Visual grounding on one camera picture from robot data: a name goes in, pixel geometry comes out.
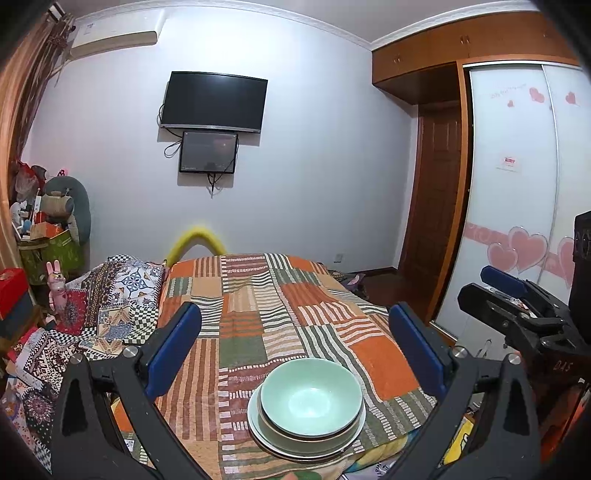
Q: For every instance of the red box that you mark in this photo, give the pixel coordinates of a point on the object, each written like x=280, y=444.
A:
x=11, y=290

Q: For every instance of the grey plush toy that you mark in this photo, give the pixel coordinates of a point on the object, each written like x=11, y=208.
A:
x=81, y=203

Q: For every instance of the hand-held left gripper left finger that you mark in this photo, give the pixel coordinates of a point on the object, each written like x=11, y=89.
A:
x=173, y=350

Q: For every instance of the black wall television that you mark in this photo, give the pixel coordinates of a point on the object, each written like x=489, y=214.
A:
x=212, y=101

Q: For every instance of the pink bowl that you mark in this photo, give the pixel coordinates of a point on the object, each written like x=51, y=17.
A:
x=286, y=434

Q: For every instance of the dark grey box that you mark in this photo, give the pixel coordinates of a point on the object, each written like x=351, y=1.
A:
x=16, y=321

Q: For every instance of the patterned blanket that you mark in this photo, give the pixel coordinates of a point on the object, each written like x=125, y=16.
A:
x=115, y=295

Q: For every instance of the brown wooden door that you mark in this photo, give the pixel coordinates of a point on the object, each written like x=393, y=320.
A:
x=434, y=207

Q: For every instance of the pink bunny toy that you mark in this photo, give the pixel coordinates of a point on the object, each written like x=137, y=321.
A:
x=56, y=288

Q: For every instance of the green cardboard box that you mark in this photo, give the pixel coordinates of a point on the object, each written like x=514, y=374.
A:
x=55, y=256

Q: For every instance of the wooden overhead cabinet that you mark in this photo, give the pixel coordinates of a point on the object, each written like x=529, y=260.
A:
x=438, y=50

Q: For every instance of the pale green plate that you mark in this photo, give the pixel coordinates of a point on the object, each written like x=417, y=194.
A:
x=253, y=415

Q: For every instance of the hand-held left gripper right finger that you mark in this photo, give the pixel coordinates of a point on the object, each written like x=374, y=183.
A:
x=415, y=350

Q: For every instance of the small black wall monitor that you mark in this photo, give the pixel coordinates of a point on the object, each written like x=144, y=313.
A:
x=207, y=152

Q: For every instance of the pale green bowl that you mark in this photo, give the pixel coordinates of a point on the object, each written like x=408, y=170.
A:
x=311, y=397

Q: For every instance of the white plate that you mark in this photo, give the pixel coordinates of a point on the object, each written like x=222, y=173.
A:
x=314, y=458

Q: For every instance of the white wall socket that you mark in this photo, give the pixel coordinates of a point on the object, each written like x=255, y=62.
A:
x=339, y=256

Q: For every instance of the striped patchwork quilt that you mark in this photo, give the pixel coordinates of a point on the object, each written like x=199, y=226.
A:
x=258, y=314

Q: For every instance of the red and white sticker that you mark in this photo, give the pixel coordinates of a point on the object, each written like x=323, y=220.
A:
x=510, y=162

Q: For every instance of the white heart-print sliding door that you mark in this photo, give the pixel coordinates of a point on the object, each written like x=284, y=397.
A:
x=508, y=207

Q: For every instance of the striped orange curtain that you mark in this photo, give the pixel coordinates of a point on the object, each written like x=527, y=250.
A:
x=18, y=115

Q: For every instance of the white air conditioner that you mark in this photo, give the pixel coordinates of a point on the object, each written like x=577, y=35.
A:
x=115, y=37

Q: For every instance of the yellow foam arch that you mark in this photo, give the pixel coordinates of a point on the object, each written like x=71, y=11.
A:
x=196, y=235

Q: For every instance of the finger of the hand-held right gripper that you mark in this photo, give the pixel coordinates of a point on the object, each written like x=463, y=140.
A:
x=489, y=307
x=503, y=279

